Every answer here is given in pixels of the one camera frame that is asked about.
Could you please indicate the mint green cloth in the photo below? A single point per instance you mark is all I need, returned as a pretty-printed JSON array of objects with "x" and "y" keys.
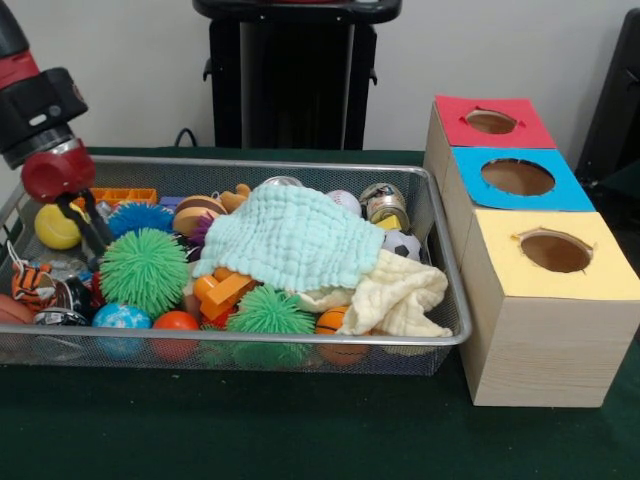
[{"x": 295, "y": 240}]

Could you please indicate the yellow ball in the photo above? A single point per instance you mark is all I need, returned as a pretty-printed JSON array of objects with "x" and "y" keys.
[{"x": 52, "y": 227}]

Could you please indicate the dark green tablecloth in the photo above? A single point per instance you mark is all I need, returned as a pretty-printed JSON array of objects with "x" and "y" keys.
[
  {"x": 300, "y": 430},
  {"x": 627, "y": 182}
]

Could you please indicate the green spiky rubber ball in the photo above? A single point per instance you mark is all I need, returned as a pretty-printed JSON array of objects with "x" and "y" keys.
[
  {"x": 270, "y": 312},
  {"x": 144, "y": 272}
]

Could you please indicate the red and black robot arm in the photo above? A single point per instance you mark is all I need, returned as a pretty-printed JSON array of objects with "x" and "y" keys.
[{"x": 35, "y": 110}]

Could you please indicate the black can with silver top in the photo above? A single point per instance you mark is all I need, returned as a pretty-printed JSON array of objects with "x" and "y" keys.
[{"x": 77, "y": 297}]

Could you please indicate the orange striped tiger plush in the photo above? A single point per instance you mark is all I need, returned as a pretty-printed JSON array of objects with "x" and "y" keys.
[{"x": 32, "y": 287}]

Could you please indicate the black and white soccer ball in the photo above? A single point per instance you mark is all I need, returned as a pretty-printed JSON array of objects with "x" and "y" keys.
[{"x": 404, "y": 246}]

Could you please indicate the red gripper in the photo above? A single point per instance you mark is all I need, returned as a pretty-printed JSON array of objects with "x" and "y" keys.
[{"x": 57, "y": 175}]

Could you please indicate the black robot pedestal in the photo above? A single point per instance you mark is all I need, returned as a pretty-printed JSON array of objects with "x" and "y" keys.
[{"x": 300, "y": 75}]

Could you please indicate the blue spiky rubber ball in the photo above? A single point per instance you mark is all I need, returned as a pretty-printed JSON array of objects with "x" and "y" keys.
[{"x": 140, "y": 220}]

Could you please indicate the orange toy building block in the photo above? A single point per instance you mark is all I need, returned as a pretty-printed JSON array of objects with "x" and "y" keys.
[
  {"x": 125, "y": 196},
  {"x": 225, "y": 295}
]

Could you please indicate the cream cloth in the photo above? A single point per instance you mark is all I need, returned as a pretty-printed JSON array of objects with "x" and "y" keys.
[{"x": 400, "y": 300}]

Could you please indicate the silver mesh bin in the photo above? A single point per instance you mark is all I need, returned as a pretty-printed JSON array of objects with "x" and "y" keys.
[{"x": 390, "y": 362}]

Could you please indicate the wooden box with three holes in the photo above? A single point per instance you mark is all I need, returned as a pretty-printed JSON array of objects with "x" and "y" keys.
[{"x": 550, "y": 350}]

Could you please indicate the white toy baseball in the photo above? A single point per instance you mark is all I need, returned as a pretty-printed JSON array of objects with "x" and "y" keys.
[{"x": 346, "y": 201}]

